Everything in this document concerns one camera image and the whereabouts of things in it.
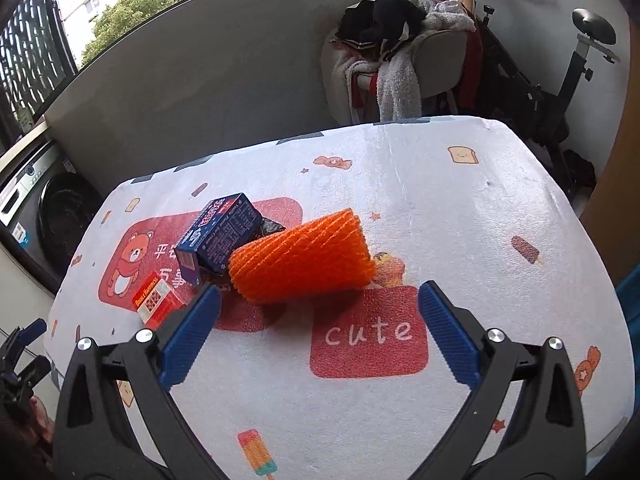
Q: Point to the black striped garment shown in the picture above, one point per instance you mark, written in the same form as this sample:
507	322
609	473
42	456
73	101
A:
385	17

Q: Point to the perforated metal window screen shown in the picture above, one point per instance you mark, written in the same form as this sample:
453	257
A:
30	50

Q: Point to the chair piled with clothes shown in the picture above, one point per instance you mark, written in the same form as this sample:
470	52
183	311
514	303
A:
400	85

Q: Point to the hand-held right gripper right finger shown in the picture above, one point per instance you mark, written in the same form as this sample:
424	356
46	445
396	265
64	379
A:
450	336

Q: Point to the grey washing machine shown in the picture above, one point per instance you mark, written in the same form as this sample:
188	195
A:
60	220

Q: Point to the red and white cigarette box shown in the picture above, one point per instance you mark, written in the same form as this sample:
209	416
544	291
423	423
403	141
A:
154	300

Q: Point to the orange foam fruit net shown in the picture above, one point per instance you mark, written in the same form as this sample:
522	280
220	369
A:
300	260

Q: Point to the white cartoon bear tablecloth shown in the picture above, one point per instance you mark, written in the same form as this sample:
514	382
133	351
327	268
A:
450	210

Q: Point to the blue cloth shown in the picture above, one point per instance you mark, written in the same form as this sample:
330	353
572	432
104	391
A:
630	295

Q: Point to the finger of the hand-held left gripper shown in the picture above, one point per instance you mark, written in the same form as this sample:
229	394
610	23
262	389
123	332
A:
31	329
35	370

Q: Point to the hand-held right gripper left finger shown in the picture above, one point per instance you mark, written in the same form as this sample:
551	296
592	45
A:
190	341

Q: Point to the black exercise bike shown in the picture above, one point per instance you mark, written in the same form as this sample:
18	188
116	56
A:
510	95

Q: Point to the green tree outside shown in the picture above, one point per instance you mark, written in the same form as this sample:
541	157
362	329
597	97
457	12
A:
135	15

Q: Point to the blue printed carton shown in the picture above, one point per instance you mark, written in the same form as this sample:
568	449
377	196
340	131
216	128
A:
220	235

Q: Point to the black plastic wrapper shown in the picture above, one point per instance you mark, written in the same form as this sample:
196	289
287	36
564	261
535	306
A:
270	227

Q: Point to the beige and red chair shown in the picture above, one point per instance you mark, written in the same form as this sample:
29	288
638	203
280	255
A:
440	60

